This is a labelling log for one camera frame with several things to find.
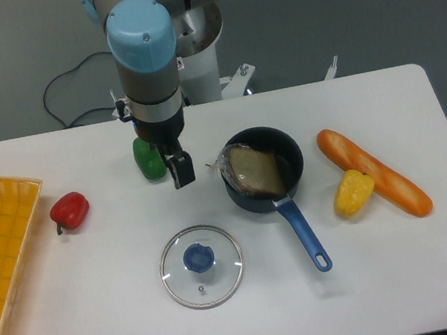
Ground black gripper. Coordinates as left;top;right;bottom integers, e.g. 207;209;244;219
132;109;195;190

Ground glass pot lid blue knob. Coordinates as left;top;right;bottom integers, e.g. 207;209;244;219
153;219;252;317

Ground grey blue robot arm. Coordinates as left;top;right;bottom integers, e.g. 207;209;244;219
79;0;254;188

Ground green bell pepper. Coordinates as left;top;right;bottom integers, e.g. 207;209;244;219
132;138;167;182

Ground wrapped bread slice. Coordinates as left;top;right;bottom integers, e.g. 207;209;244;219
209;143;287;198

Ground dark blue saucepan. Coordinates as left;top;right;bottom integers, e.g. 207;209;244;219
223;126;333;272

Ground red bell pepper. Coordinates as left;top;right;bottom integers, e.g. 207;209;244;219
49;191;90;236

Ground orange baguette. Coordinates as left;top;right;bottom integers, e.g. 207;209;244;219
316;129;433;218

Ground yellow bell pepper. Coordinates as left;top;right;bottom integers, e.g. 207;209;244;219
333;169;375;219

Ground black cable on floor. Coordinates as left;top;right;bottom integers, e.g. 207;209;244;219
37;49;123;132

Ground white table bracket right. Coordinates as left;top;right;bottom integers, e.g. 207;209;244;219
324;55;338;81

